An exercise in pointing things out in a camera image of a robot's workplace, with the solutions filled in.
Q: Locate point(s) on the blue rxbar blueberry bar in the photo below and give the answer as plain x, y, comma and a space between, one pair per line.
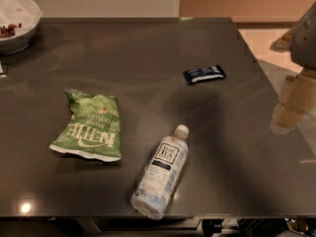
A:
204, 74

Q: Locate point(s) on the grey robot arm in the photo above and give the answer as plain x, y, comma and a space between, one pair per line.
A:
303, 41

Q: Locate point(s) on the green kettle chips bag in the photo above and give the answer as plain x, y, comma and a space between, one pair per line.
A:
94, 129

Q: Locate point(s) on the tea bottle white cap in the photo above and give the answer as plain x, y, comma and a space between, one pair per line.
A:
154, 191

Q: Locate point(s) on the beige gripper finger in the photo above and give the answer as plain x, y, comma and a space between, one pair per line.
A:
285, 120
299, 92

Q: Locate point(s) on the white bowl with food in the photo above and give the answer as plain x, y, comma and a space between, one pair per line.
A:
19, 20

